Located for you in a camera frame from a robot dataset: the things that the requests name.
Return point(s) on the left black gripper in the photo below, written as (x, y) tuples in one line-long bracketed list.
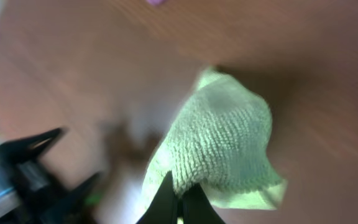
[(26, 192)]

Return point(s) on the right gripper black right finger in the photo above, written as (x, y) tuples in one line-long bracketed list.
[(197, 208)]

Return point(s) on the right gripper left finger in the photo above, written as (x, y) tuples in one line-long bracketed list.
[(164, 206)]

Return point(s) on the green microfiber cloth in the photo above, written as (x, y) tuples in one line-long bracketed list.
[(219, 140)]

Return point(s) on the bottom purple folded cloth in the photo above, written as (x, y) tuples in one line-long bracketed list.
[(155, 2)]

